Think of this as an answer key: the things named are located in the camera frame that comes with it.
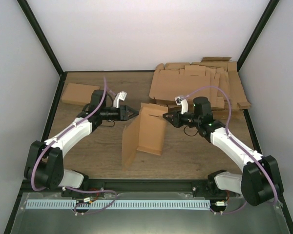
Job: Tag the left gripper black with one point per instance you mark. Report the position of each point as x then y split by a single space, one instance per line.
124 110

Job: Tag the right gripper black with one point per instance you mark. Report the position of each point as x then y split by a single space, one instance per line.
176 122

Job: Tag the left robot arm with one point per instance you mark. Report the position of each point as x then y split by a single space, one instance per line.
44 166

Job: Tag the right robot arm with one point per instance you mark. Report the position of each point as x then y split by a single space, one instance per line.
260 180

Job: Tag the folded brown cardboard box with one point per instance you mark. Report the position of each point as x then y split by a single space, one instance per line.
78 94

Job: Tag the stack of flat cardboard sheets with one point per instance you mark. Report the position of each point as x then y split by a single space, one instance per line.
216 78

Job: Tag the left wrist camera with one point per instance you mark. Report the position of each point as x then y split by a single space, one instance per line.
121 96

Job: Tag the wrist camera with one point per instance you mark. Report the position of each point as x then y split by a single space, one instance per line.
181 101
121 96

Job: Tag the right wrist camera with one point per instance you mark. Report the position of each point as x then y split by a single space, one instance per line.
181 101

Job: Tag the black aluminium frame rail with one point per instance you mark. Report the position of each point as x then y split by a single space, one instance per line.
148 185

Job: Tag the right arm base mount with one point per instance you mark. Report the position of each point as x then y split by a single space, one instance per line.
207 188

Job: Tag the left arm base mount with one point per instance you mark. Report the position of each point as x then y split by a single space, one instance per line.
88 184

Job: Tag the light blue slotted cable duct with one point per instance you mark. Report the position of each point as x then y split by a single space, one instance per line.
67 204

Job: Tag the right black corner post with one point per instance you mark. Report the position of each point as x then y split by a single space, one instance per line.
270 8

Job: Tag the black corner post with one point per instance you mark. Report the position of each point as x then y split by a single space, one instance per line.
29 14
270 8

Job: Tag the left black corner post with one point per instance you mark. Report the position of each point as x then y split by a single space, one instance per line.
29 14

